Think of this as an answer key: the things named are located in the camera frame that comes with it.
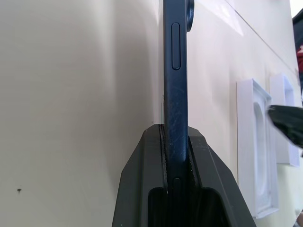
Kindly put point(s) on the dark red background object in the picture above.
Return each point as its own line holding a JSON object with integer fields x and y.
{"x": 298, "y": 37}

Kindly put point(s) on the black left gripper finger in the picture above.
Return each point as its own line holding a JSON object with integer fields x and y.
{"x": 213, "y": 179}
{"x": 137, "y": 179}

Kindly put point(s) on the white phone box base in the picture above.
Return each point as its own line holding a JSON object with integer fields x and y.
{"x": 254, "y": 146}

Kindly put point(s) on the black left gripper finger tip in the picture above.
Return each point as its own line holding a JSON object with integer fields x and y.
{"x": 287, "y": 123}

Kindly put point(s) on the dark blue smartphone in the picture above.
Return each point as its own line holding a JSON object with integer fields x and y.
{"x": 176, "y": 99}

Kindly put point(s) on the white phone box lid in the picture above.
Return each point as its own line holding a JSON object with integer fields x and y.
{"x": 285, "y": 123}

